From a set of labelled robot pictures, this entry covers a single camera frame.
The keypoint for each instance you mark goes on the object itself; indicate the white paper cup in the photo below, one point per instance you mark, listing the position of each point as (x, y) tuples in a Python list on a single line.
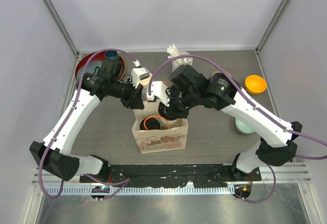
[(166, 123)]

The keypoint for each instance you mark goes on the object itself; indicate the white straws bundle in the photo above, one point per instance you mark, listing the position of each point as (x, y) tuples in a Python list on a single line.
[(172, 48)]

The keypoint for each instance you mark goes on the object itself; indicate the red round tray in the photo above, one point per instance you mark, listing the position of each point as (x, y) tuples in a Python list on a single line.
[(96, 62)]

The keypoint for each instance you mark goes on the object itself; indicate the white cylindrical straw holder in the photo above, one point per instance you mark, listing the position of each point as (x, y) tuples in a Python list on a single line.
[(181, 61)]

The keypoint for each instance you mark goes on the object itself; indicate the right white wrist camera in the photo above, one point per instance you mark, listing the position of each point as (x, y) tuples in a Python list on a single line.
[(157, 91)]

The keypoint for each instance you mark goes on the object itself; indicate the aluminium frame rail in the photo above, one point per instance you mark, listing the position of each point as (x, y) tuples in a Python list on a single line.
[(289, 173)]

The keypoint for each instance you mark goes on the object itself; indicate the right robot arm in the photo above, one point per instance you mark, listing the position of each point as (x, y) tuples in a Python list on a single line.
[(190, 89)]

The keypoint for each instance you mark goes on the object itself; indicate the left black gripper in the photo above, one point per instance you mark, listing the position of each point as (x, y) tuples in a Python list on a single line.
[(136, 102)]

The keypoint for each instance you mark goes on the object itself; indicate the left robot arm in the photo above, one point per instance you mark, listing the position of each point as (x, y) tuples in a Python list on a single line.
[(53, 154)]

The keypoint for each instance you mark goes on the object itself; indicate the black cup lid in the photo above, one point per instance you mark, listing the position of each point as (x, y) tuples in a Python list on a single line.
[(150, 124), (165, 112)]

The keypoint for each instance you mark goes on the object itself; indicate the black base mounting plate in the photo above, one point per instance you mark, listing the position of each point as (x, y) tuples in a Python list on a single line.
[(172, 175)]

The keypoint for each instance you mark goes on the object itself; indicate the printed kraft paper bag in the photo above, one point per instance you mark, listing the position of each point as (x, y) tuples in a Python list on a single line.
[(164, 139)]

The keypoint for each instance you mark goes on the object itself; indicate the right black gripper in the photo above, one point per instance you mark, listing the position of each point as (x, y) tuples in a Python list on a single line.
[(181, 115)]

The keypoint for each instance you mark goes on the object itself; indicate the brown pulp cup carrier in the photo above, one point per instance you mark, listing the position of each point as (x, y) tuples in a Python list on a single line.
[(220, 73)]

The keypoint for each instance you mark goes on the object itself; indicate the orange plastic bowl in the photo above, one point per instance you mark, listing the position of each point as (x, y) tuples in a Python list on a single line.
[(255, 84)]

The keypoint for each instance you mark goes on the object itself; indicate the dark blue ceramic mug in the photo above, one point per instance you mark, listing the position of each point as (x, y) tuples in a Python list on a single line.
[(112, 54)]

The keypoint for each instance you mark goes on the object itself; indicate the stack of white paper cups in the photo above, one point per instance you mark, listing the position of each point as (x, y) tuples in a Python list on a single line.
[(146, 88)]

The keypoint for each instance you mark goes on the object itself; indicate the pale green ceramic bowl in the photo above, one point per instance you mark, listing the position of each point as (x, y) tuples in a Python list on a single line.
[(243, 128)]

